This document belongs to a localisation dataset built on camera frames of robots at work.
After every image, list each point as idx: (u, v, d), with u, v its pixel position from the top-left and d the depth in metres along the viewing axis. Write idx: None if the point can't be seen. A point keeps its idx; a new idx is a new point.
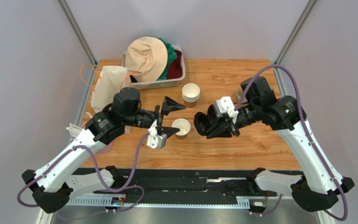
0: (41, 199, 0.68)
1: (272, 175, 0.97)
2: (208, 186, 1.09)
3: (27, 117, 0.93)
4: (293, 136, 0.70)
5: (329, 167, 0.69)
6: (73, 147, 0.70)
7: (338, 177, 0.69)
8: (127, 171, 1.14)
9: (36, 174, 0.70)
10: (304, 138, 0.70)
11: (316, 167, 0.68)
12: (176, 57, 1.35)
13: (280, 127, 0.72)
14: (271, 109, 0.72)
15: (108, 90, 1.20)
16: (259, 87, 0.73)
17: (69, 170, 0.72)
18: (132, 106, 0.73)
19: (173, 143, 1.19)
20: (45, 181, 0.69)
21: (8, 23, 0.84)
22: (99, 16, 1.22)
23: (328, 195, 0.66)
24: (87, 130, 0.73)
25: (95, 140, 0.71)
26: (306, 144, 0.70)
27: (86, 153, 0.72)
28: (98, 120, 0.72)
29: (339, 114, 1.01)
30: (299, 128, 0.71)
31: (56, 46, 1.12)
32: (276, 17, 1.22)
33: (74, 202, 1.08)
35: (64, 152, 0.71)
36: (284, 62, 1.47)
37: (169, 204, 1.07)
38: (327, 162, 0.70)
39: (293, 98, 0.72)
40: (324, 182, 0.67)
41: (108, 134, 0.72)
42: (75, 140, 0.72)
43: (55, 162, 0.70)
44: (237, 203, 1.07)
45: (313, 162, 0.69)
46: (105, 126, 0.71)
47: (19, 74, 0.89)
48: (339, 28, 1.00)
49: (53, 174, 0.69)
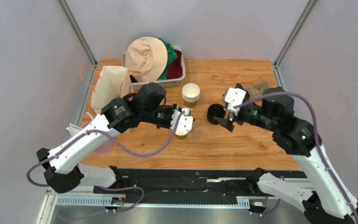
0: (52, 179, 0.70)
1: (277, 183, 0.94)
2: (208, 186, 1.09)
3: (27, 117, 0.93)
4: (310, 163, 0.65)
5: (345, 191, 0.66)
6: (86, 132, 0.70)
7: (353, 200, 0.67)
8: (127, 171, 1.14)
9: (50, 154, 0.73)
10: (320, 164, 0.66)
11: (333, 192, 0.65)
12: (176, 57, 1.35)
13: (296, 153, 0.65)
14: (287, 135, 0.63)
15: (108, 90, 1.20)
16: (285, 110, 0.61)
17: (81, 154, 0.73)
18: (157, 101, 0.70)
19: (173, 143, 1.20)
20: (58, 162, 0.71)
21: (8, 23, 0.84)
22: (99, 16, 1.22)
23: (345, 220, 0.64)
24: (103, 115, 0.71)
25: (108, 129, 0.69)
26: (323, 171, 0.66)
27: (98, 139, 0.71)
28: (114, 106, 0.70)
29: (338, 114, 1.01)
30: (315, 154, 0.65)
31: (56, 46, 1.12)
32: (275, 17, 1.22)
33: (74, 202, 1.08)
35: (77, 136, 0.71)
36: (284, 62, 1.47)
37: (168, 204, 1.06)
38: (342, 185, 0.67)
39: (310, 123, 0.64)
40: (340, 206, 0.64)
41: (124, 122, 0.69)
42: (89, 125, 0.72)
43: (69, 144, 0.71)
44: (237, 203, 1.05)
45: (329, 188, 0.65)
46: (121, 113, 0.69)
47: (19, 74, 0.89)
48: (339, 28, 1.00)
49: (65, 156, 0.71)
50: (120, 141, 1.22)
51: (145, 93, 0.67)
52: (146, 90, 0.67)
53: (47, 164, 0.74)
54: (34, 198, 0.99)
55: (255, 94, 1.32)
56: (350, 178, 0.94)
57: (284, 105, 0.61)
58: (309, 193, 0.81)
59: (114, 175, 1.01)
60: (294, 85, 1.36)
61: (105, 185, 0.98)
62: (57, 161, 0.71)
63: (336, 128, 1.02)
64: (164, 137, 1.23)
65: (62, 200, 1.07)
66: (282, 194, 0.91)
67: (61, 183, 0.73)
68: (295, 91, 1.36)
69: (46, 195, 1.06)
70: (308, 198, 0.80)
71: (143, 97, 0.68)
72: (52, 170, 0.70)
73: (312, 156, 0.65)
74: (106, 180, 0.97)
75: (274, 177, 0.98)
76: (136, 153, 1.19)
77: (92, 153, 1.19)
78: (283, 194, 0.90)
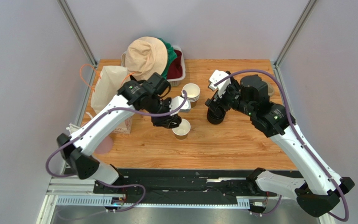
0: (79, 160, 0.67)
1: (273, 177, 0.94)
2: (208, 186, 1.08)
3: (26, 117, 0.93)
4: (285, 141, 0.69)
5: (325, 167, 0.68)
6: (107, 110, 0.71)
7: (335, 176, 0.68)
8: (127, 171, 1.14)
9: (72, 136, 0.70)
10: (296, 141, 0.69)
11: (312, 168, 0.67)
12: (176, 57, 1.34)
13: (272, 133, 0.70)
14: (262, 116, 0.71)
15: (108, 89, 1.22)
16: (260, 92, 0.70)
17: (104, 133, 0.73)
18: (165, 89, 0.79)
19: (174, 143, 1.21)
20: (82, 143, 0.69)
21: (8, 23, 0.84)
22: (99, 16, 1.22)
23: (329, 195, 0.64)
24: (120, 96, 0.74)
25: (128, 106, 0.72)
26: (299, 147, 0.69)
27: (120, 116, 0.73)
28: (130, 87, 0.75)
29: (337, 114, 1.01)
30: (289, 132, 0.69)
31: (56, 46, 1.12)
32: (275, 17, 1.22)
33: (74, 202, 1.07)
35: (98, 115, 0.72)
36: (284, 62, 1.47)
37: (168, 204, 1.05)
38: (322, 162, 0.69)
39: (282, 106, 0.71)
40: (322, 182, 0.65)
41: (140, 101, 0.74)
42: (108, 105, 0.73)
43: (92, 123, 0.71)
44: (237, 203, 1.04)
45: (308, 164, 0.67)
46: (137, 91, 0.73)
47: (19, 74, 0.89)
48: (339, 28, 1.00)
49: (90, 135, 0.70)
50: (120, 141, 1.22)
51: (158, 78, 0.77)
52: (159, 77, 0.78)
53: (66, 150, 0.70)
54: (34, 198, 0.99)
55: None
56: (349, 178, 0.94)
57: (258, 88, 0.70)
58: (301, 183, 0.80)
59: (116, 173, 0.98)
60: (294, 85, 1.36)
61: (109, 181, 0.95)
62: (81, 141, 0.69)
63: (336, 129, 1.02)
64: (165, 137, 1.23)
65: (62, 200, 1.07)
66: (277, 186, 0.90)
67: (85, 165, 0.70)
68: (295, 91, 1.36)
69: (46, 195, 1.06)
70: (301, 185, 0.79)
71: (156, 81, 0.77)
72: (78, 150, 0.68)
73: (286, 134, 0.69)
74: (108, 176, 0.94)
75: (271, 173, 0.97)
76: (136, 153, 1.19)
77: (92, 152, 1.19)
78: (278, 185, 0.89)
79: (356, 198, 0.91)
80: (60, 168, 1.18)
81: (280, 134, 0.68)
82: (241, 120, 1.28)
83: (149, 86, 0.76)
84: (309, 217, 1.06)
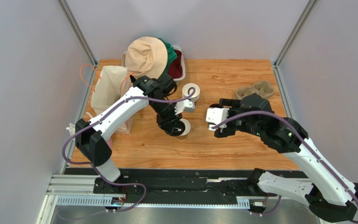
0: (98, 143, 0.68)
1: (277, 180, 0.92)
2: (208, 186, 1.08)
3: (26, 117, 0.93)
4: (302, 158, 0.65)
5: (340, 178, 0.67)
6: (125, 99, 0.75)
7: (350, 185, 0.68)
8: (127, 171, 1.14)
9: (91, 121, 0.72)
10: (312, 157, 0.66)
11: (330, 182, 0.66)
12: (176, 57, 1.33)
13: (287, 150, 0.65)
14: (274, 135, 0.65)
15: (108, 90, 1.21)
16: (265, 112, 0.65)
17: (120, 121, 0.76)
18: (171, 89, 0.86)
19: (174, 143, 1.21)
20: (101, 127, 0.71)
21: (8, 23, 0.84)
22: (99, 16, 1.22)
23: (347, 207, 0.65)
24: (135, 88, 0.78)
25: (145, 95, 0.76)
26: (315, 163, 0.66)
27: (137, 105, 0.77)
28: (144, 80, 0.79)
29: (338, 114, 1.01)
30: (304, 148, 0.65)
31: (55, 46, 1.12)
32: (275, 17, 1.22)
33: (74, 202, 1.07)
35: (116, 103, 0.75)
36: (284, 62, 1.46)
37: (168, 204, 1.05)
38: (336, 172, 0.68)
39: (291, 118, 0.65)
40: (340, 195, 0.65)
41: (154, 93, 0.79)
42: (125, 95, 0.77)
43: (110, 110, 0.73)
44: (237, 203, 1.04)
45: (325, 178, 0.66)
46: (152, 83, 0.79)
47: (19, 75, 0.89)
48: (339, 28, 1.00)
49: (109, 121, 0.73)
50: (120, 141, 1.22)
51: (167, 78, 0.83)
52: (168, 77, 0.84)
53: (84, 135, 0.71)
54: (34, 198, 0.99)
55: None
56: (349, 178, 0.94)
57: (262, 108, 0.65)
58: (310, 187, 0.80)
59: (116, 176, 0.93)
60: (294, 85, 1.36)
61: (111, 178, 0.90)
62: (100, 126, 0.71)
63: (336, 129, 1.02)
64: (165, 137, 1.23)
65: (62, 200, 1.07)
66: (282, 190, 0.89)
67: (101, 150, 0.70)
68: (295, 91, 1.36)
69: (46, 195, 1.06)
70: (310, 192, 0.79)
71: (166, 80, 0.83)
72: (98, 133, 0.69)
73: (302, 152, 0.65)
74: (113, 172, 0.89)
75: (274, 175, 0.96)
76: (136, 153, 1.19)
77: None
78: (284, 190, 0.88)
79: None
80: (60, 168, 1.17)
81: (297, 152, 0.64)
82: None
83: (160, 83, 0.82)
84: (309, 216, 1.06)
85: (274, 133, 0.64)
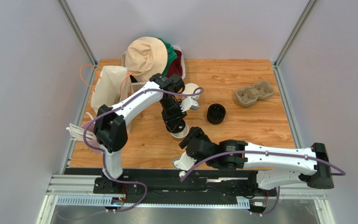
0: (120, 126, 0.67)
1: (271, 175, 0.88)
2: (208, 186, 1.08)
3: (27, 117, 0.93)
4: (254, 163, 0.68)
5: (294, 151, 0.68)
6: (145, 90, 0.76)
7: (307, 150, 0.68)
8: (127, 171, 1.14)
9: (113, 107, 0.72)
10: (259, 155, 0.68)
11: (289, 163, 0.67)
12: (175, 57, 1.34)
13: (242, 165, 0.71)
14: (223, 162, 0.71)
15: (108, 90, 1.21)
16: (203, 151, 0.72)
17: (138, 110, 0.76)
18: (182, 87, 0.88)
19: (174, 143, 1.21)
20: (122, 113, 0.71)
21: (8, 23, 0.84)
22: (99, 16, 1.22)
23: (320, 172, 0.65)
24: (152, 82, 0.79)
25: (161, 89, 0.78)
26: (266, 157, 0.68)
27: (154, 98, 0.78)
28: (159, 76, 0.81)
29: (337, 114, 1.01)
30: (249, 153, 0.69)
31: (55, 46, 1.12)
32: (275, 17, 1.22)
33: (74, 202, 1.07)
35: (135, 93, 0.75)
36: (284, 62, 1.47)
37: (168, 204, 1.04)
38: (287, 150, 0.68)
39: (229, 141, 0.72)
40: (305, 166, 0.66)
41: (168, 88, 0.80)
42: (143, 87, 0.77)
43: (131, 98, 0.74)
44: (237, 203, 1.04)
45: (284, 163, 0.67)
46: (167, 80, 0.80)
47: (18, 75, 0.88)
48: (339, 28, 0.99)
49: (129, 108, 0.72)
50: None
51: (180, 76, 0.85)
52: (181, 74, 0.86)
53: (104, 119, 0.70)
54: (34, 198, 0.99)
55: (255, 94, 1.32)
56: (349, 178, 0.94)
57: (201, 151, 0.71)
58: None
59: (120, 173, 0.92)
60: (294, 85, 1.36)
61: (115, 174, 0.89)
62: (122, 112, 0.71)
63: (336, 129, 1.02)
64: (165, 137, 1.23)
65: (62, 200, 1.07)
66: (278, 181, 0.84)
67: (120, 135, 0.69)
68: (295, 91, 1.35)
69: (46, 195, 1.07)
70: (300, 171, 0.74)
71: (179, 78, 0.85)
72: (120, 117, 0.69)
73: (249, 158, 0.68)
74: (118, 169, 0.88)
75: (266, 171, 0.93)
76: (136, 153, 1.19)
77: (93, 153, 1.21)
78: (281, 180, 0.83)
79: (354, 199, 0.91)
80: (60, 168, 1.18)
81: (246, 162, 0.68)
82: (241, 120, 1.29)
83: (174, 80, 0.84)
84: (309, 216, 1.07)
85: (223, 159, 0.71)
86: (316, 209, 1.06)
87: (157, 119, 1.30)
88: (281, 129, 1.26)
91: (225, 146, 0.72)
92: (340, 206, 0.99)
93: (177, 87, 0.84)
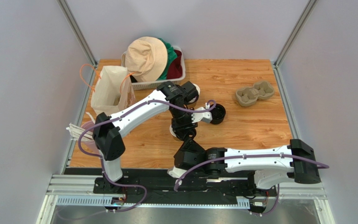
0: (115, 139, 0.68)
1: (266, 174, 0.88)
2: (208, 186, 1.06)
3: (26, 117, 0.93)
4: (234, 166, 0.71)
5: (271, 151, 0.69)
6: (148, 101, 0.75)
7: (283, 148, 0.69)
8: (127, 171, 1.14)
9: (112, 116, 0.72)
10: (238, 158, 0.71)
11: (266, 163, 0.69)
12: (176, 57, 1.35)
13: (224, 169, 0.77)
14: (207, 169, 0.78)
15: (108, 90, 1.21)
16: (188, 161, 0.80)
17: (138, 121, 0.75)
18: (192, 98, 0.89)
19: (173, 143, 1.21)
20: (120, 124, 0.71)
21: (8, 23, 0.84)
22: (99, 16, 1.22)
23: (297, 168, 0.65)
24: (159, 92, 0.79)
25: (168, 100, 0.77)
26: (244, 160, 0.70)
27: (157, 108, 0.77)
28: (168, 85, 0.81)
29: (337, 113, 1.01)
30: (228, 159, 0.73)
31: (55, 46, 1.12)
32: (275, 17, 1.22)
33: (73, 202, 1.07)
35: (138, 103, 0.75)
36: (283, 62, 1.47)
37: (168, 204, 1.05)
38: (265, 150, 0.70)
39: (211, 150, 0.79)
40: (280, 164, 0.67)
41: (175, 99, 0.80)
42: (148, 97, 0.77)
43: (131, 108, 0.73)
44: (237, 203, 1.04)
45: (262, 164, 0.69)
46: (175, 90, 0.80)
47: (18, 75, 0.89)
48: (339, 28, 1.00)
49: (128, 119, 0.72)
50: None
51: (192, 87, 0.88)
52: (192, 85, 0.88)
53: (102, 128, 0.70)
54: (34, 198, 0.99)
55: (255, 94, 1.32)
56: (349, 178, 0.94)
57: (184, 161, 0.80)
58: None
59: (119, 176, 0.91)
60: (294, 85, 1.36)
61: (113, 178, 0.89)
62: (120, 122, 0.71)
63: (335, 128, 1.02)
64: (165, 137, 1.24)
65: (62, 200, 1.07)
66: (272, 179, 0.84)
67: (115, 146, 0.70)
68: (295, 91, 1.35)
69: (46, 195, 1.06)
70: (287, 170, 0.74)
71: (189, 88, 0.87)
72: (116, 129, 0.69)
73: (229, 163, 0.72)
74: (117, 172, 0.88)
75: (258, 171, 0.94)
76: (136, 153, 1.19)
77: None
78: (275, 179, 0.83)
79: (354, 199, 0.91)
80: (60, 168, 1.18)
81: (227, 167, 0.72)
82: (241, 120, 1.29)
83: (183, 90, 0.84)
84: (309, 216, 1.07)
85: (207, 167, 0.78)
86: (316, 209, 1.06)
87: (157, 119, 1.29)
88: (281, 129, 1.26)
91: (208, 155, 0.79)
92: (339, 206, 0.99)
93: (185, 96, 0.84)
